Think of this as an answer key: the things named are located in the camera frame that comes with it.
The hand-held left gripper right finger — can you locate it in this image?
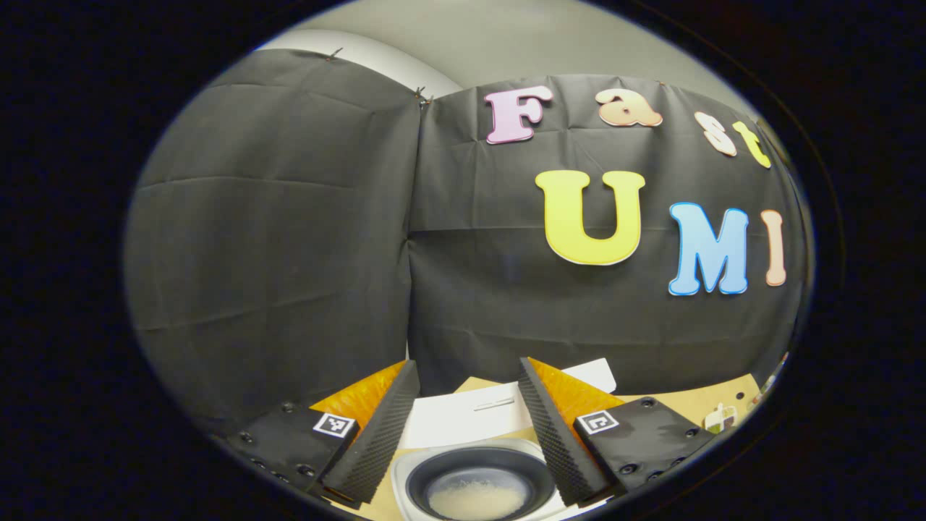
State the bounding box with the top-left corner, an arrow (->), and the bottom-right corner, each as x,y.
517,356 -> 724,508

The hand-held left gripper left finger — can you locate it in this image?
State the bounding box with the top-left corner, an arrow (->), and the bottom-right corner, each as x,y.
230,360 -> 422,506

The white rice cooker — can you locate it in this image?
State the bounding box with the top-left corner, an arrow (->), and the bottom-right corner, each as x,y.
391,358 -> 617,521

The white rice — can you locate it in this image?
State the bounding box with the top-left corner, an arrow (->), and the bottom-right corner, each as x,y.
428,479 -> 529,520

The white divided grain dish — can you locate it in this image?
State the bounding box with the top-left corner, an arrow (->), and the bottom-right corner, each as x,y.
704,404 -> 739,435

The black backdrop cloth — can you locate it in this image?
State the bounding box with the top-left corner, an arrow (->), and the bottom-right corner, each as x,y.
123,49 -> 815,435

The clear bottle red label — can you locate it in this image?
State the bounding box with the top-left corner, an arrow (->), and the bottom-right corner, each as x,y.
758,352 -> 791,397

